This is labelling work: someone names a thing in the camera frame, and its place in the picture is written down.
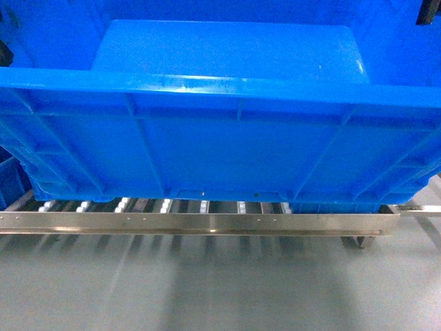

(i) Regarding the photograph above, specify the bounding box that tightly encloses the left gripper finger in crate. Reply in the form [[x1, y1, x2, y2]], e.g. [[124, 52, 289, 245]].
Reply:
[[0, 41, 13, 67]]

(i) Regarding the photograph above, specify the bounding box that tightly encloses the metal roller shelf rack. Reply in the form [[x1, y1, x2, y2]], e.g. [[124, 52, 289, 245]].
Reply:
[[1, 191, 440, 248]]

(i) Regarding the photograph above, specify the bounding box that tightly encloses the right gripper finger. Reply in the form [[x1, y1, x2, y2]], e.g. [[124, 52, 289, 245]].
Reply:
[[416, 0, 440, 26]]

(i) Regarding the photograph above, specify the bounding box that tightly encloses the large blue plastic crate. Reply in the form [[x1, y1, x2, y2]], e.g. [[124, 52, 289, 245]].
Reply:
[[1, 1, 440, 204]]

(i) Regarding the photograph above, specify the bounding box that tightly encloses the neighbouring blue box left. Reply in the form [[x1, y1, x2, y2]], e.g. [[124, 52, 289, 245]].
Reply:
[[0, 157, 32, 210]]

